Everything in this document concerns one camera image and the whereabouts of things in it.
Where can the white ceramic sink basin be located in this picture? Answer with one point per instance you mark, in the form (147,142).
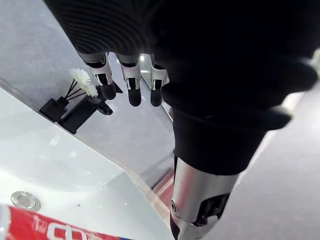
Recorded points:
(55,160)

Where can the black diffuser bottle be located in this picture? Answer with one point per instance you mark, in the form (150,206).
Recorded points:
(52,109)

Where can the silver round overflow cap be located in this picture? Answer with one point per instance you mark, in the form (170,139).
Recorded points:
(25,199)

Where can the black rectangular box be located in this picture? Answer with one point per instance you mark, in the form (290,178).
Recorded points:
(79,115)

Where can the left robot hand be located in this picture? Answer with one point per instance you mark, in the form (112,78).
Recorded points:
(200,50)

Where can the white flower reed stick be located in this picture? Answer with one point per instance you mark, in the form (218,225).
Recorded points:
(80,76)
(92,90)

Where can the red white toothpaste tube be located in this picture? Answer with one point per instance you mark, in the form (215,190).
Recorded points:
(65,225)

